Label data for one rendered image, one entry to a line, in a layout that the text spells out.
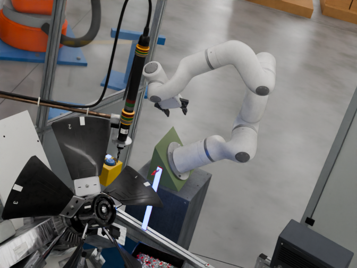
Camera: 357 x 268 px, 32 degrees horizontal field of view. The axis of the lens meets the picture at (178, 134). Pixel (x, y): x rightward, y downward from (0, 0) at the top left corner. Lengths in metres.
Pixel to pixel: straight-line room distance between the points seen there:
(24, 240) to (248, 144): 1.09
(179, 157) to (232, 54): 0.66
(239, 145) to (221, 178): 2.19
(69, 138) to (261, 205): 2.70
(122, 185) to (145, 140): 2.72
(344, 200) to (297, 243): 1.61
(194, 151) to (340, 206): 1.33
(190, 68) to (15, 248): 1.00
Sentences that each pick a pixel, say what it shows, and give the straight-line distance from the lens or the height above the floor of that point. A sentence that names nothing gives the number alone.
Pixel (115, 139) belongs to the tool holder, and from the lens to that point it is 2.19.
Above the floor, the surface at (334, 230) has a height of 0.42.
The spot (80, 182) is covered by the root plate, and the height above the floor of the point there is 1.26.
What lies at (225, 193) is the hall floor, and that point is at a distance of 4.79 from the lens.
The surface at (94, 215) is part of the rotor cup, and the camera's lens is 2.20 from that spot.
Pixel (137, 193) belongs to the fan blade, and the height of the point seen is 1.17.
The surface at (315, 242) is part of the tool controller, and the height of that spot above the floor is 1.24.
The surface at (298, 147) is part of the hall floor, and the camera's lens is 5.80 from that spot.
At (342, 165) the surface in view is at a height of 0.85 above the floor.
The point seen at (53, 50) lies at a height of 1.41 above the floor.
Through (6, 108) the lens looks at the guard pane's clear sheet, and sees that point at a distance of 2.85.
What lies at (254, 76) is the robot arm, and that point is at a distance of 2.52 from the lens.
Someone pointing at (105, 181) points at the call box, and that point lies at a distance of 2.77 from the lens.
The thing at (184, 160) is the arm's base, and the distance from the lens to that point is 2.95.
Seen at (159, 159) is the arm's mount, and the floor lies 1.06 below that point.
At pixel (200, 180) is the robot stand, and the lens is 3.09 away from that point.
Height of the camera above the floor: 2.56
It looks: 28 degrees down
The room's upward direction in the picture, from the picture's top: 15 degrees clockwise
